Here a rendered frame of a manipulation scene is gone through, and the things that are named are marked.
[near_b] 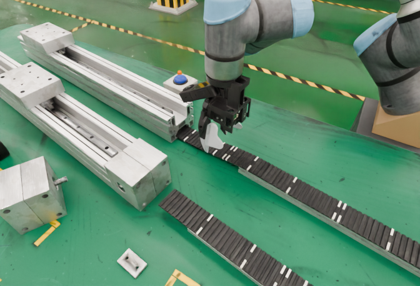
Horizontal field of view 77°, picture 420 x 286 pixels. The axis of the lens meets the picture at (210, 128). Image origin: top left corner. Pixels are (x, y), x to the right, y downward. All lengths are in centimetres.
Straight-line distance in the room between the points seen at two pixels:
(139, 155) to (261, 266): 32
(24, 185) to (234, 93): 45
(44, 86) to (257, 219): 64
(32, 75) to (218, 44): 60
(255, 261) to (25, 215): 45
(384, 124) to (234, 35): 54
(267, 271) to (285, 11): 45
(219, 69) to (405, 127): 55
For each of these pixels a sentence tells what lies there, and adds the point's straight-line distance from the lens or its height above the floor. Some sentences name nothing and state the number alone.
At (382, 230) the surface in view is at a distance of 65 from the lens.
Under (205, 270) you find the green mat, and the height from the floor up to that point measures 78.
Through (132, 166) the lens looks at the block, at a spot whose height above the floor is 87.
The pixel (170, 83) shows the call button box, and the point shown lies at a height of 84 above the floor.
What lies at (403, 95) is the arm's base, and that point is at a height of 91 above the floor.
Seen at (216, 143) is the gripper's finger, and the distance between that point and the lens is 61.
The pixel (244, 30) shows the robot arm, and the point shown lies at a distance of 47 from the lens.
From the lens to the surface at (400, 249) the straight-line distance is 64.
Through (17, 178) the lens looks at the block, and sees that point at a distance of 66.
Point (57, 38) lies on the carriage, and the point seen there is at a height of 90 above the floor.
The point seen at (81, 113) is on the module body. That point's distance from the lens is 77.
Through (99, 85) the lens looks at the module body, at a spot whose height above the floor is 85.
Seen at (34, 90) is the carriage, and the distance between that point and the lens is 84.
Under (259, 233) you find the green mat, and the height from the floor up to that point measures 78.
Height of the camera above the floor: 131
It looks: 43 degrees down
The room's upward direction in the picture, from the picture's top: straight up
